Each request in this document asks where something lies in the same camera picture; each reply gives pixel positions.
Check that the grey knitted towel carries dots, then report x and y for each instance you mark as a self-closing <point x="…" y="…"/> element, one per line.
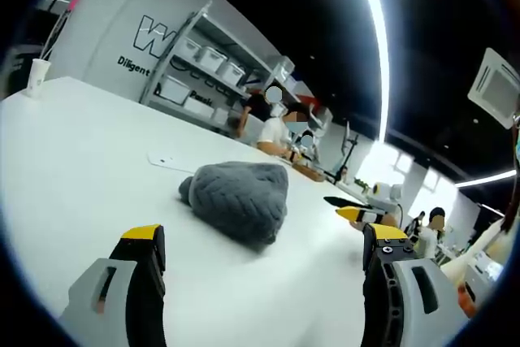
<point x="239" y="200"/>

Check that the white flat card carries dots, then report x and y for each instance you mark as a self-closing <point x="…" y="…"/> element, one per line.
<point x="170" y="161"/>

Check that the person's right hand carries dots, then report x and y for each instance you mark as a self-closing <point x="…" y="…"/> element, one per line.
<point x="390" y="221"/>

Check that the brown tray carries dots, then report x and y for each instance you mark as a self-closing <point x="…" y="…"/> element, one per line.
<point x="308" y="171"/>

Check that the black stand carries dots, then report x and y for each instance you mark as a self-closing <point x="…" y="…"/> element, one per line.
<point x="345" y="152"/>

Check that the short ceiling light strip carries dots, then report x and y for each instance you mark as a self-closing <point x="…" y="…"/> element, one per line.
<point x="485" y="178"/>

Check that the ceiling air conditioner unit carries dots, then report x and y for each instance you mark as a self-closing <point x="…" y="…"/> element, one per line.
<point x="493" y="87"/>

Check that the white storage box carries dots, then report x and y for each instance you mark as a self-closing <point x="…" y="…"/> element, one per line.
<point x="212" y="57"/>
<point x="231" y="71"/>
<point x="190" y="46"/>
<point x="198" y="106"/>
<point x="175" y="90"/>

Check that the long ceiling light strip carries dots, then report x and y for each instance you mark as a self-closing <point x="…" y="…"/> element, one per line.
<point x="375" y="18"/>

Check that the grey metal shelf rack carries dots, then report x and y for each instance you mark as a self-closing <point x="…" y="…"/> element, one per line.
<point x="211" y="62"/>

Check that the white paper cup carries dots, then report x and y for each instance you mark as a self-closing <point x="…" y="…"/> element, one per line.
<point x="38" y="79"/>

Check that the thin sticks in cup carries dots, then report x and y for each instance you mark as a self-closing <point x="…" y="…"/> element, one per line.
<point x="61" y="26"/>

